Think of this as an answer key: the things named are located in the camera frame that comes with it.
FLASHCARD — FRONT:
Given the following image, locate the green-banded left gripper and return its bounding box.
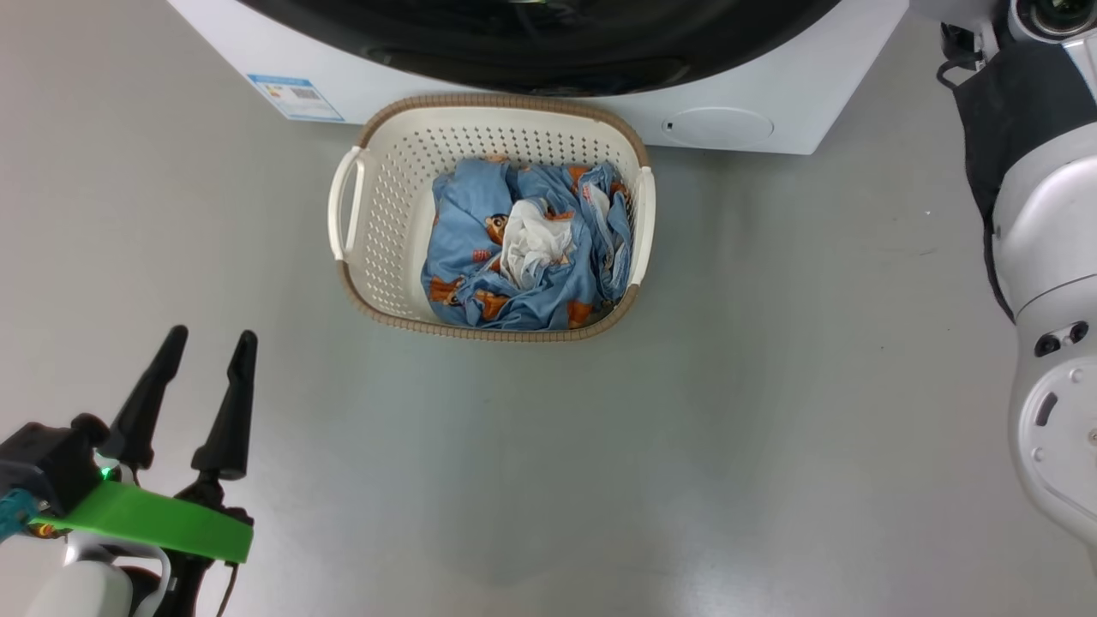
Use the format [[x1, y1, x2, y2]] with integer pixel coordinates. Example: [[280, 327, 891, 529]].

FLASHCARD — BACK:
[[30, 325, 259, 617]]

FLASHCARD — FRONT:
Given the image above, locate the blue bear-print garment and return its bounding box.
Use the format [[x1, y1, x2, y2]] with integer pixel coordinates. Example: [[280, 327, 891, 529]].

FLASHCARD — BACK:
[[514, 161, 637, 331], [420, 157, 601, 332]]

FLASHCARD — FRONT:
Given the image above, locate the cream perforated laundry basket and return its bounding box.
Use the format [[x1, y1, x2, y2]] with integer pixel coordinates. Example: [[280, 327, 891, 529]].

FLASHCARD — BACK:
[[327, 93, 657, 344]]

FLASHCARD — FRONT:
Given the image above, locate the white front-load washing machine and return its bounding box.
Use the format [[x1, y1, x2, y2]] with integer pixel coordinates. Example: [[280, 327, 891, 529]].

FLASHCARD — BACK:
[[167, 0, 909, 156]]

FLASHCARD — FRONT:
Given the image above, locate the blue energy label sticker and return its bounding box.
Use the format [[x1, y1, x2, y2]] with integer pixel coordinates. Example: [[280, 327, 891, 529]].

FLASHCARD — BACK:
[[247, 74, 345, 122]]

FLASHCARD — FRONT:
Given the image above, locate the round white filter cover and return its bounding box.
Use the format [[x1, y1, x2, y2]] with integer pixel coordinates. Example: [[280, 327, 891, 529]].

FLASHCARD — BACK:
[[660, 106, 775, 147]]

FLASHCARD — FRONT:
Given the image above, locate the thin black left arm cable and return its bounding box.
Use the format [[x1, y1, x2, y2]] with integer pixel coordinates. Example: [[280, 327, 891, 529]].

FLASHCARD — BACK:
[[214, 561, 243, 617]]

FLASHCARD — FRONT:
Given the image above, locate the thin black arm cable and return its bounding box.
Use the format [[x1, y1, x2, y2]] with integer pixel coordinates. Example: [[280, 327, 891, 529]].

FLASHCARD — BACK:
[[214, 561, 243, 617], [936, 24, 983, 88]]

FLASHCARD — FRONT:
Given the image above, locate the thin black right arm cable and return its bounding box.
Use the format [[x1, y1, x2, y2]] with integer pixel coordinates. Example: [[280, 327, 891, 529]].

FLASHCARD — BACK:
[[936, 24, 983, 88]]

